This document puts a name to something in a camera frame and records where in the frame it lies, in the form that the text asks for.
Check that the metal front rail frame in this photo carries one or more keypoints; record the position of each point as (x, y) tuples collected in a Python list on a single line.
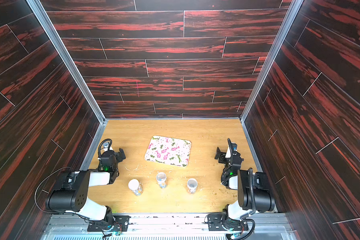
[(167, 227)]

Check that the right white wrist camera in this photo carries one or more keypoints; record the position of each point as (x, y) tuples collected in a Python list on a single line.
[(231, 147)]

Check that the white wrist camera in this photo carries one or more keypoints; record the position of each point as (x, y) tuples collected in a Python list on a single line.
[(231, 147), (106, 146)]

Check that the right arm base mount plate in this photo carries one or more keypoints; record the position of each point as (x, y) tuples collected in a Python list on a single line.
[(220, 222)]

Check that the clear candy jar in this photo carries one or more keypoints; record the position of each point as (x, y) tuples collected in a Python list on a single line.
[(192, 185), (161, 178)]

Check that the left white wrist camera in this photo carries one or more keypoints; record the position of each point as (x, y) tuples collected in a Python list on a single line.
[(106, 146)]

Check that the left white-lidded candy jar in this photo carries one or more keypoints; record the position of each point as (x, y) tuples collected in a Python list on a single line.
[(135, 186)]

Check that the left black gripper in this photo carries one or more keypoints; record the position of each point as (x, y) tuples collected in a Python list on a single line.
[(118, 154)]

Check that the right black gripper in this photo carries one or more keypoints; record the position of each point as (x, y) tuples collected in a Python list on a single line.
[(221, 155)]

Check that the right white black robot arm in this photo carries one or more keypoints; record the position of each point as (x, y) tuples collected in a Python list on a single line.
[(254, 194)]

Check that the floral pink rectangular tray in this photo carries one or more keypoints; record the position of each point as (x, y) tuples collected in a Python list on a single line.
[(168, 151)]

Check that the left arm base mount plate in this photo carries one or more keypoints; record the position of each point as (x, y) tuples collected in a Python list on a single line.
[(119, 223)]

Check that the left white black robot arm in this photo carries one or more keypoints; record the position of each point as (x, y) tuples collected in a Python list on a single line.
[(70, 192)]

